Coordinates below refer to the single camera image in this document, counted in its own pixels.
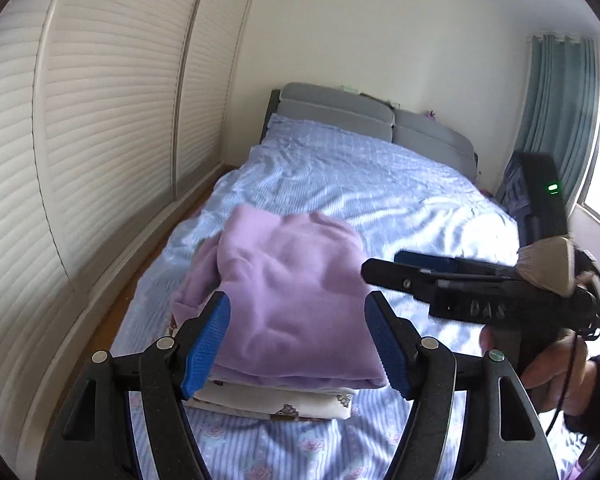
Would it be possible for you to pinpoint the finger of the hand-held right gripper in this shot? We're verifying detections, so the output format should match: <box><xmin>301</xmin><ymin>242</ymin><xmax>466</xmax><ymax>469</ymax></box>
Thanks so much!
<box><xmin>394</xmin><ymin>251</ymin><xmax>461</xmax><ymax>272</ymax></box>
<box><xmin>361</xmin><ymin>258</ymin><xmax>433</xmax><ymax>303</ymax></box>

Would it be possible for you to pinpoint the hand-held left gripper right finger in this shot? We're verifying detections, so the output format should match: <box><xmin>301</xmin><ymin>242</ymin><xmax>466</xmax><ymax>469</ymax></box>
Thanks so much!
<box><xmin>364</xmin><ymin>291</ymin><xmax>561</xmax><ymax>480</ymax></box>

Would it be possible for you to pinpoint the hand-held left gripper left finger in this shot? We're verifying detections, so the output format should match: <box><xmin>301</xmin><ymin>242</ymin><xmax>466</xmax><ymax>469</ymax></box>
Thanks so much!
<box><xmin>40</xmin><ymin>291</ymin><xmax>231</xmax><ymax>480</ymax></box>

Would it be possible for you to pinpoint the purple garment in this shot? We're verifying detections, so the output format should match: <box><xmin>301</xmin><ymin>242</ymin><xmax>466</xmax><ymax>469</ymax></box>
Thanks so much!
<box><xmin>170</xmin><ymin>205</ymin><xmax>388</xmax><ymax>391</ymax></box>

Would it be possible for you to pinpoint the person's right hand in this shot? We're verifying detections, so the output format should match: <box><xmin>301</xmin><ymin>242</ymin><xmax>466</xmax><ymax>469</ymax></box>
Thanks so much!
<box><xmin>480</xmin><ymin>329</ymin><xmax>600</xmax><ymax>417</ymax></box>

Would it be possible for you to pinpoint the white printed folded garment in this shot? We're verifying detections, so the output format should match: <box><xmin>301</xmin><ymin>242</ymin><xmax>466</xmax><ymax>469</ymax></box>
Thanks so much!
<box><xmin>167</xmin><ymin>320</ymin><xmax>356</xmax><ymax>421</ymax></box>

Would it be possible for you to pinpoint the bed with blue striped sheet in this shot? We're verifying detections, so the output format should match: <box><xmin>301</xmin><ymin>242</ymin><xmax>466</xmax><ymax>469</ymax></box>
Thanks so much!
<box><xmin>112</xmin><ymin>112</ymin><xmax>581</xmax><ymax>480</ymax></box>

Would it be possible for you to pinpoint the grey headboard cushion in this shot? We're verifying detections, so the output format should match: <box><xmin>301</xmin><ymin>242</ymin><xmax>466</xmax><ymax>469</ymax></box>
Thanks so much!
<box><xmin>278</xmin><ymin>82</ymin><xmax>396</xmax><ymax>141</ymax></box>
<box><xmin>392</xmin><ymin>107</ymin><xmax>477</xmax><ymax>173</ymax></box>

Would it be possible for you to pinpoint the teal curtain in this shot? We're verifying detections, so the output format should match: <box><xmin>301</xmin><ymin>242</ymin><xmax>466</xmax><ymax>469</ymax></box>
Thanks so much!
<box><xmin>497</xmin><ymin>34</ymin><xmax>600</xmax><ymax>216</ymax></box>

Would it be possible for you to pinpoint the white louvered wardrobe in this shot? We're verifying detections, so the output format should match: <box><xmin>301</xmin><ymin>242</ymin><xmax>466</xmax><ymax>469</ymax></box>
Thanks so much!
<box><xmin>0</xmin><ymin>0</ymin><xmax>266</xmax><ymax>461</ymax></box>

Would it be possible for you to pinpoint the black cable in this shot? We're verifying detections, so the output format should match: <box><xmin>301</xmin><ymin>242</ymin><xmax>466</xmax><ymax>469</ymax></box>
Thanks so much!
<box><xmin>545</xmin><ymin>330</ymin><xmax>600</xmax><ymax>436</ymax></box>

